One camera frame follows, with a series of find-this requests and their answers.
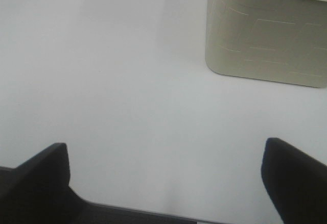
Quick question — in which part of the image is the beige plastic basket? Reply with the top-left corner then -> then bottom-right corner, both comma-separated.
205,0 -> 326,88

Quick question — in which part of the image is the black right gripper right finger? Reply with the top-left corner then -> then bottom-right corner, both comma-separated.
261,138 -> 326,223

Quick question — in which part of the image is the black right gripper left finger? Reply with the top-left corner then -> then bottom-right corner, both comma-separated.
1,143 -> 86,223

